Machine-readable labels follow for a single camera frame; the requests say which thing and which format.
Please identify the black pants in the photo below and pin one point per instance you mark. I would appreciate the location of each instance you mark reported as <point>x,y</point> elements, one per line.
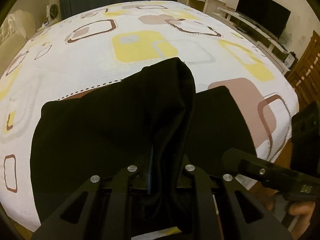
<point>155,114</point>

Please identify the person right hand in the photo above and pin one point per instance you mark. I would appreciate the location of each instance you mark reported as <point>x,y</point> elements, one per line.
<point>305,211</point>

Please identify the patterned white bed sheet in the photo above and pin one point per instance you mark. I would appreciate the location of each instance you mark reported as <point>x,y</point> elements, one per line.
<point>101,47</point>

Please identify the brown wooden cabinet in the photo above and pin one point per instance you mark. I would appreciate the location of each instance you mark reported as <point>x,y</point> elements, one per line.
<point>305,76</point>

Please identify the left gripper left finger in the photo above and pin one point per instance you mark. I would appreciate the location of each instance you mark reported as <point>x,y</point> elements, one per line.
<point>116,207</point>

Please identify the white tv console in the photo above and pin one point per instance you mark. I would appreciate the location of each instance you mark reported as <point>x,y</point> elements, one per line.
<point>271,48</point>

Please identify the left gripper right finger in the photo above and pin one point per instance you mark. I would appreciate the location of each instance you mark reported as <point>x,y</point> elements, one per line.
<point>211,207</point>

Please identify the cream tufted headboard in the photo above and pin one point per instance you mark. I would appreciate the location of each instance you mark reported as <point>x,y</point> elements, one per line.
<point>15,37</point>

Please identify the black flat television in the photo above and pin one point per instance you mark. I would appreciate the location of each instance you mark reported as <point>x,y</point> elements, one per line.
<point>268,14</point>

